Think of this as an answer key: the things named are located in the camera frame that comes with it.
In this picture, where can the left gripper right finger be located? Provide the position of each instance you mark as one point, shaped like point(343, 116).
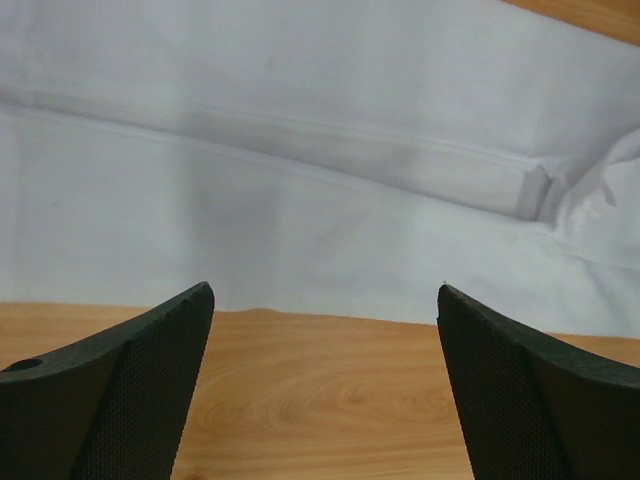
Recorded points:
point(532, 406)

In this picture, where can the white t shirt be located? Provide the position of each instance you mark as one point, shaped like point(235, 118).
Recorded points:
point(338, 157)

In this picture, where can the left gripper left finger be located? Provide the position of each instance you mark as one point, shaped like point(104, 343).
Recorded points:
point(112, 405)

